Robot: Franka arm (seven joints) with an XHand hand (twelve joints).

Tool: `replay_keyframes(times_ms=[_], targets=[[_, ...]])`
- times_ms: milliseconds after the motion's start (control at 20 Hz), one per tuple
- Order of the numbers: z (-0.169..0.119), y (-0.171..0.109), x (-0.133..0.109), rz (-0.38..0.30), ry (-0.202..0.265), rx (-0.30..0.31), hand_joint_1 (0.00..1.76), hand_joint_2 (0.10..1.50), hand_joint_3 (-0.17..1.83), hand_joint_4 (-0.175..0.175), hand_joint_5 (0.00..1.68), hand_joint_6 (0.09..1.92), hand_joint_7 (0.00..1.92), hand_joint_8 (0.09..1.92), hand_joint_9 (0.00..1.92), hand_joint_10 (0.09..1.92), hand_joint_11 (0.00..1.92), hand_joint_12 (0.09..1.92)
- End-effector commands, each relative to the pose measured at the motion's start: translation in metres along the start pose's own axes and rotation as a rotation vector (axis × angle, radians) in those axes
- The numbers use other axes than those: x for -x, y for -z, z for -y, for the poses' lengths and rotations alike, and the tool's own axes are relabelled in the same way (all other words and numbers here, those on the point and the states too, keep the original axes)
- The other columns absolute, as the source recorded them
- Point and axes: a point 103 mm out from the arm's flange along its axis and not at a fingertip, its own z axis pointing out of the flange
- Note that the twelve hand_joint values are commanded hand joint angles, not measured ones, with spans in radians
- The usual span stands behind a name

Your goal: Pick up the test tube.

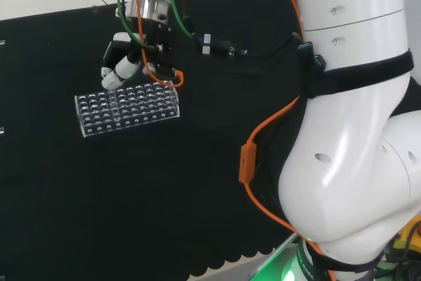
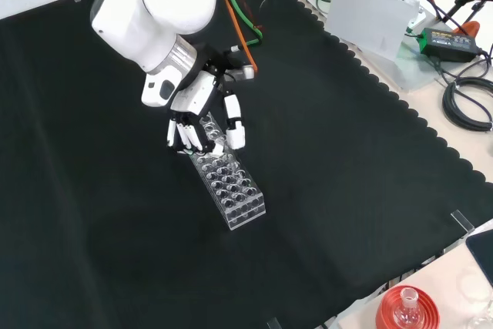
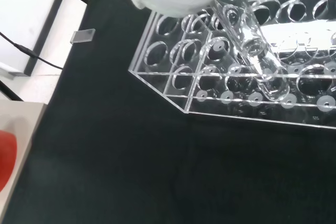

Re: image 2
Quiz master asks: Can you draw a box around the orange plastic piece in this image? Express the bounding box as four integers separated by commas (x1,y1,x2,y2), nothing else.
452,20,481,37

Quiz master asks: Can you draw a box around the white wrist camera shell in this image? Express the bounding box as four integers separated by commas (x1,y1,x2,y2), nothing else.
140,69,186,109

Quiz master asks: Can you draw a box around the silver cable connector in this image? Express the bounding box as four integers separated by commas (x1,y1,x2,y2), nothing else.
226,65,258,82

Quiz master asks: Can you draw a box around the clear test tube rack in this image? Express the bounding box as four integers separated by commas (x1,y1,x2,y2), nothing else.
188,111,267,232

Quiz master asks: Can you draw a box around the orange cable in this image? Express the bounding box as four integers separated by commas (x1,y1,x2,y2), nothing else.
222,0,260,72

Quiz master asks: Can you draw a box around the green cable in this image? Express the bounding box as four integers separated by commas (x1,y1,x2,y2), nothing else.
224,0,265,47

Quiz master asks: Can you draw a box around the red ring stand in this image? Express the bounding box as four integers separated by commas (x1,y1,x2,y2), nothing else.
375,285,441,329

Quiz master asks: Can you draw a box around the grey base plate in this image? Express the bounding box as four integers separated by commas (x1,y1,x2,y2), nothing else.
296,0,450,93

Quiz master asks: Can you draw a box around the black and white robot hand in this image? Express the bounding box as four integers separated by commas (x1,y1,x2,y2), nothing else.
166,45,260,159

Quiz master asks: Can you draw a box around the black bench cloth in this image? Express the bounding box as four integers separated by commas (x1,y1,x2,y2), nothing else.
0,0,493,329

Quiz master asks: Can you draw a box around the black power adapter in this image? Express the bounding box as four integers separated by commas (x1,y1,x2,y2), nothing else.
418,27,482,63

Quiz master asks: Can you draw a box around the coiled black cable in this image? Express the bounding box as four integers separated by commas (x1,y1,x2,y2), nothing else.
441,76,493,133

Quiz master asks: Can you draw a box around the clear round-bottom flask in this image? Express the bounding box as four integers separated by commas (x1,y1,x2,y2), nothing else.
392,287,426,329

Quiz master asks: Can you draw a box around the pale board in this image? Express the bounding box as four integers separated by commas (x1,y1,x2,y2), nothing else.
325,0,421,62

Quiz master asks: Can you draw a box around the dark tablet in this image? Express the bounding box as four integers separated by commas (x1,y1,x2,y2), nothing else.
464,228,493,280

